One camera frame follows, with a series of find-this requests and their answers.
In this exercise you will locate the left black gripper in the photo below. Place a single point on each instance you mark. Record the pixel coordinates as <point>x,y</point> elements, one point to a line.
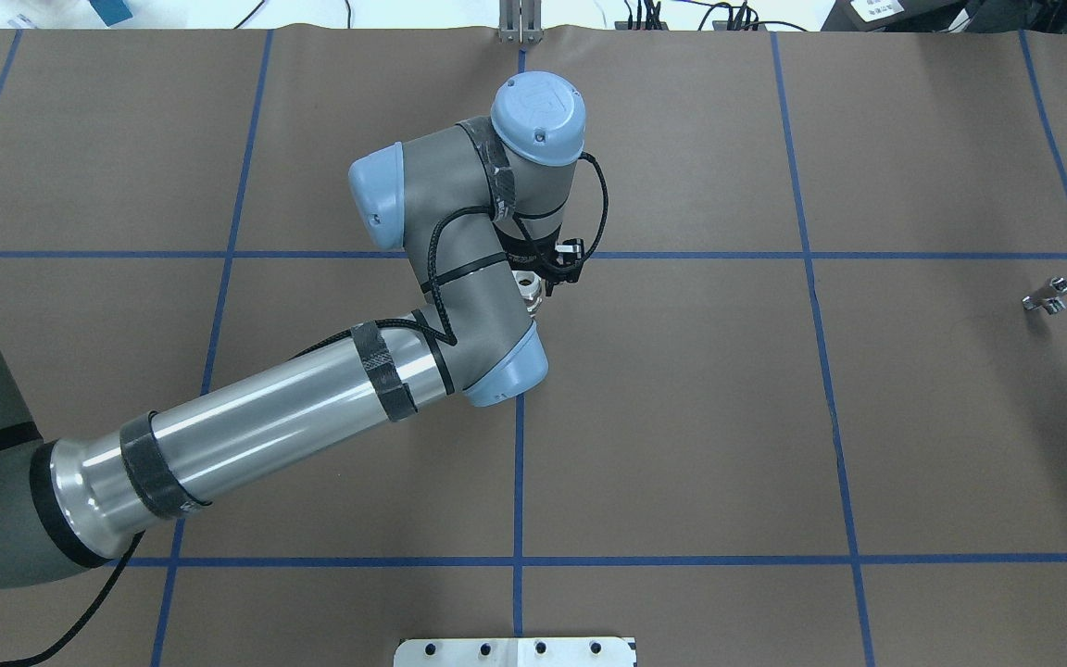
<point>527,256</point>

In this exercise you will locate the white chrome PPR valve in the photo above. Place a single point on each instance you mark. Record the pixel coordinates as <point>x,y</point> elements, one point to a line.
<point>532,288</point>

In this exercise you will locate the chrome threaded pipe fitting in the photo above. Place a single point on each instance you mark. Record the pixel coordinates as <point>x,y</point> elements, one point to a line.
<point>1049,297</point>

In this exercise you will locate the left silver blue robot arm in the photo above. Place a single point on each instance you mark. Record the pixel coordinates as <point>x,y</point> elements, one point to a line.
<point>469,206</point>

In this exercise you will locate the black box with label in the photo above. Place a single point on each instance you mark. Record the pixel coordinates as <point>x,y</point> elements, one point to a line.
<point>892,16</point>

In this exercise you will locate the blue block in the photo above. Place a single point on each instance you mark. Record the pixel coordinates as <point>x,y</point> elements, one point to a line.
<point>112,12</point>

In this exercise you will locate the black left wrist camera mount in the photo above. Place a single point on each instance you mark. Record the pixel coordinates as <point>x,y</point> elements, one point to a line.
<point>564,264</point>

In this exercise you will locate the aluminium frame post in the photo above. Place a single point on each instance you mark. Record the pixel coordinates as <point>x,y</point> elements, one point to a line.
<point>520,22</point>

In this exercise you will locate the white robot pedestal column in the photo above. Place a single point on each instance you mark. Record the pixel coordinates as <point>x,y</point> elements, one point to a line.
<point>518,651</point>

